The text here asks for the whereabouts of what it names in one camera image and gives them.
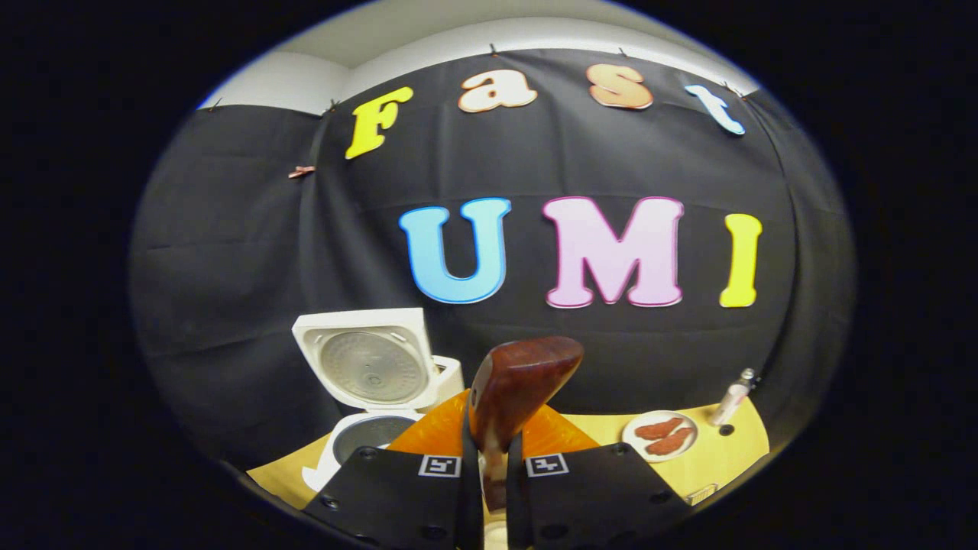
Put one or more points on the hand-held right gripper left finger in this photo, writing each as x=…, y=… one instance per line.
x=397, y=496

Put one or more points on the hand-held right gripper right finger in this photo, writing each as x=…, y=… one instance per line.
x=596, y=496

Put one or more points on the white rice cooker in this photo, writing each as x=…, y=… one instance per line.
x=367, y=367

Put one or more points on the brown wooden spoon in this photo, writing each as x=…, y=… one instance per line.
x=519, y=382

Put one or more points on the white round plate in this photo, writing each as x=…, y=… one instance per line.
x=630, y=443

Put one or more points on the red-brown meat piece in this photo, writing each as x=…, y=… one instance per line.
x=659, y=428
x=671, y=441

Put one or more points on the small clear bottle pink label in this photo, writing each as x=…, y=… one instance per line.
x=732, y=397

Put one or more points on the black backdrop cloth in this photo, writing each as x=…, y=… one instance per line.
x=229, y=267

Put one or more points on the red clip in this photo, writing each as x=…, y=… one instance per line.
x=301, y=172

